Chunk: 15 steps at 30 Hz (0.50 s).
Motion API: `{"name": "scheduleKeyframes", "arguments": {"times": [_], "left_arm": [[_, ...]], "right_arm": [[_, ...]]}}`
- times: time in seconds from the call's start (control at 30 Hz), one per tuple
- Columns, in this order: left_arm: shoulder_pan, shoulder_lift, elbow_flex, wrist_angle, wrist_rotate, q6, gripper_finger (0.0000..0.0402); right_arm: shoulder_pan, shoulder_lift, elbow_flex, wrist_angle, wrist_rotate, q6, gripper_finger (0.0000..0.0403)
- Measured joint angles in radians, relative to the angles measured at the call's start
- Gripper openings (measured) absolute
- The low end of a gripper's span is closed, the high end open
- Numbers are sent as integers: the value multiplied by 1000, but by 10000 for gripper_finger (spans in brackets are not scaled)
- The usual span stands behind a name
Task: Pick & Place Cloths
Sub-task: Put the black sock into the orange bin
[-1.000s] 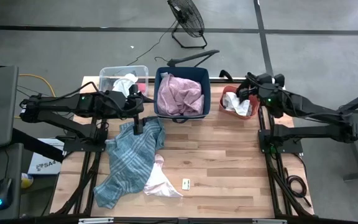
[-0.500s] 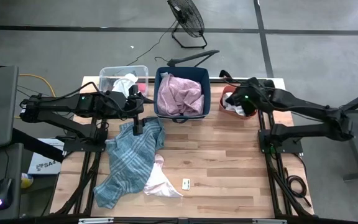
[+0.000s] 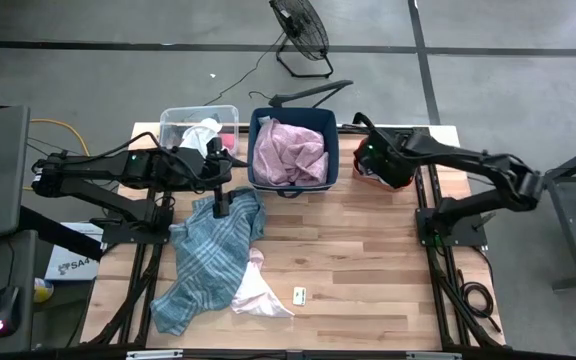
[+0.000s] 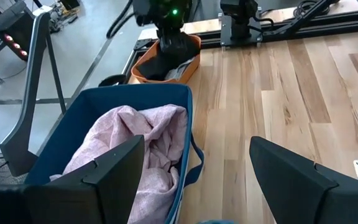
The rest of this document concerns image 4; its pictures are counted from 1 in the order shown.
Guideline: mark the blue fabric bin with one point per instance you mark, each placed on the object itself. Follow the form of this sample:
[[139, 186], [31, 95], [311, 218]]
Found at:
[[104, 96]]

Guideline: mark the grey angled metal stand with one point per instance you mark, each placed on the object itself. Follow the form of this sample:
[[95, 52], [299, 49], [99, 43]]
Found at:
[[33, 93]]

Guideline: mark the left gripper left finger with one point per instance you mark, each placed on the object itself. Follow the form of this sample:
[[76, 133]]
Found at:
[[120, 174]]

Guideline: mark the pink woven cloth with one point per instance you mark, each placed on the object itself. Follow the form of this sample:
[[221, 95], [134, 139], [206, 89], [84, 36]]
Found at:
[[163, 130]]

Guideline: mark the black aluminium table frame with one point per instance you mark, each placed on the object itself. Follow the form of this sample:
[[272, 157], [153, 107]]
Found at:
[[322, 25]]

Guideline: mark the orange plastic bin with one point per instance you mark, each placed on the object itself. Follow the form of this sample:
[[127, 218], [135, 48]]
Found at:
[[191, 68]]

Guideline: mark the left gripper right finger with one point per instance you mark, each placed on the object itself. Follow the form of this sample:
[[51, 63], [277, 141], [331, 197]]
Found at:
[[284, 180]]

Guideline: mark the light grey sock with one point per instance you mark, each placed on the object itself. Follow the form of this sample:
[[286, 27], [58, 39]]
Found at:
[[179, 71]]

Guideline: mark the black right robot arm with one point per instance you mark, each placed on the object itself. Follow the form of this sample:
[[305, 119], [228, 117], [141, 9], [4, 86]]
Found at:
[[163, 12]]

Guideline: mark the black cloth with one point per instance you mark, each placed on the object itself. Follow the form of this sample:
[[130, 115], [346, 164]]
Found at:
[[154, 68]]

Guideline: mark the blue striped towel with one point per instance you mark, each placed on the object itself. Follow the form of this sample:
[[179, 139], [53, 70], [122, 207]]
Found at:
[[216, 222]]

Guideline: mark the black power strip red switches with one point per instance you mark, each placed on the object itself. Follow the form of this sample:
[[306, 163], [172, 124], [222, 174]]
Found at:
[[15, 46]]

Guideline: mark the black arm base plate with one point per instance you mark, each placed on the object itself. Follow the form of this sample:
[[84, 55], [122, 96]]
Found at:
[[241, 34]]

